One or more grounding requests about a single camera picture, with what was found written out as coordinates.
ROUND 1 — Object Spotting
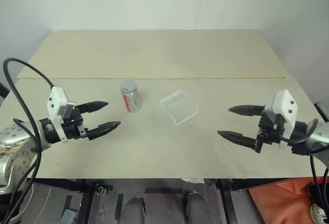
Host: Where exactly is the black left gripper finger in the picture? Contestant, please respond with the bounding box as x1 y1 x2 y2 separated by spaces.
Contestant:
74 101 109 114
86 121 122 141

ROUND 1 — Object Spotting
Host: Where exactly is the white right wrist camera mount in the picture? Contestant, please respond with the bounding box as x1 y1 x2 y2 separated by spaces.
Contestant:
264 89 299 149

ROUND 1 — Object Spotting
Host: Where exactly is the crumpled clear plastic scrap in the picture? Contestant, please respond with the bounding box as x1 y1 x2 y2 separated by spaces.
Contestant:
180 177 205 184

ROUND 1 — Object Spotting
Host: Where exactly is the clear plastic container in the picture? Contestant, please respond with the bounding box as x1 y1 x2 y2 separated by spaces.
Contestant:
159 88 200 127

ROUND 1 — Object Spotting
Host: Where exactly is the orange cloth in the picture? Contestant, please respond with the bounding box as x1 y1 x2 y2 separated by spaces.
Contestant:
247 175 329 224

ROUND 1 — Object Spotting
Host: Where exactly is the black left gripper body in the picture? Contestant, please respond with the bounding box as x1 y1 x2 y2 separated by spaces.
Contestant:
62 106 89 141

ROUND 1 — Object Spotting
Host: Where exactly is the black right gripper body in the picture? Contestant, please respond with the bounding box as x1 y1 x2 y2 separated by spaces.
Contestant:
255 109 285 154

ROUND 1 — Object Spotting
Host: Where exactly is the black tape strip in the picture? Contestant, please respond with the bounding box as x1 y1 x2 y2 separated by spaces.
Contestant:
144 187 184 195
115 193 124 220

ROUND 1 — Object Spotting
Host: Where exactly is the worn grey shoe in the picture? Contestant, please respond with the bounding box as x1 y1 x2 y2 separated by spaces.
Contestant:
309 202 329 224

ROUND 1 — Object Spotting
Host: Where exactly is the black metal table frame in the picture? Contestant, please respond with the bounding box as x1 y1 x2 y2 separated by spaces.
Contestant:
25 178 280 224

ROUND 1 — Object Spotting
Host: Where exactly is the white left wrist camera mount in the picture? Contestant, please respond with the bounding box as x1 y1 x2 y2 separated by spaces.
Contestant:
46 86 76 144

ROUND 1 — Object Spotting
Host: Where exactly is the thin white wire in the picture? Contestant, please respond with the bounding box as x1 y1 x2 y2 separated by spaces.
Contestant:
24 182 53 218

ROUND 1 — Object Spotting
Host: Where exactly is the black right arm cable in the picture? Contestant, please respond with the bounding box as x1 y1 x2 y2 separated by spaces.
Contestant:
279 118 329 209

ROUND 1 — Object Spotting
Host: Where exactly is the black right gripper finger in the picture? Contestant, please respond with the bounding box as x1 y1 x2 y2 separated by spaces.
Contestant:
217 130 260 151
228 104 266 118

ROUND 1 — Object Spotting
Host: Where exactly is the dark rounded shape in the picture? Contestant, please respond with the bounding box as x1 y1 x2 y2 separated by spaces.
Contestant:
185 191 206 224
124 197 147 224

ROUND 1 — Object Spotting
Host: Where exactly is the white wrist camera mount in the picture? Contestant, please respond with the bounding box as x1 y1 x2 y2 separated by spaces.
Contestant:
264 89 299 149
46 86 76 144

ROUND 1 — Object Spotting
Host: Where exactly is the grey box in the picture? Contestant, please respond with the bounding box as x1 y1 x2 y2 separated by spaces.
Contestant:
60 208 78 224

